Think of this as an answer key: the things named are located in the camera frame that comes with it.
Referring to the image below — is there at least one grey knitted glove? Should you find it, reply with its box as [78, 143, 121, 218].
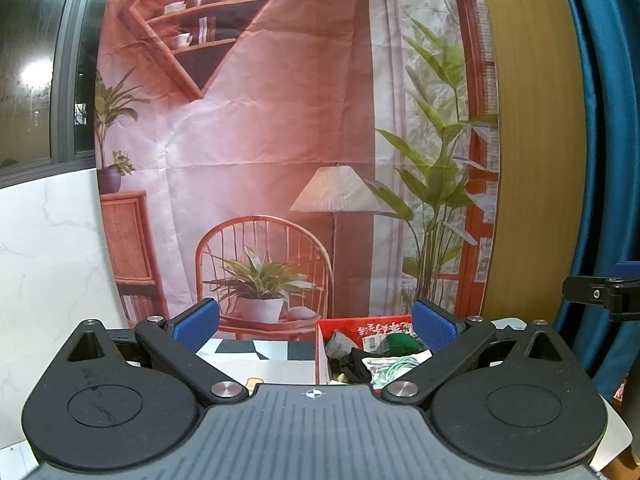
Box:
[324, 330, 358, 361]

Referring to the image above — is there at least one printed living room backdrop cloth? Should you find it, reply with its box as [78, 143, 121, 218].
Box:
[93, 0, 500, 340]

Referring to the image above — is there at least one green white plush item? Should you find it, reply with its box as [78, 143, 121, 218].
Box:
[363, 333, 432, 390]

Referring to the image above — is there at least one white cartoon bear table mat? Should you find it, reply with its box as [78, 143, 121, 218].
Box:
[0, 314, 633, 480]

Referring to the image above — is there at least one yellow wooden panel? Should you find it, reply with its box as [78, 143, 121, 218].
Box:
[483, 0, 586, 321]

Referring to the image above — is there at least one black sleep eye mask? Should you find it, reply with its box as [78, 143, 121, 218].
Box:
[338, 348, 381, 385]

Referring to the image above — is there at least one red strawberry cardboard box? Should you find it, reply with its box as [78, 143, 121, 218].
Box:
[314, 315, 432, 390]

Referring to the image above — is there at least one blue curtain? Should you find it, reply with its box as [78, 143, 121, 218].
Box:
[555, 0, 639, 399]

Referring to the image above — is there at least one dark window frame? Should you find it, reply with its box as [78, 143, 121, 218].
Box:
[1, 0, 96, 188]

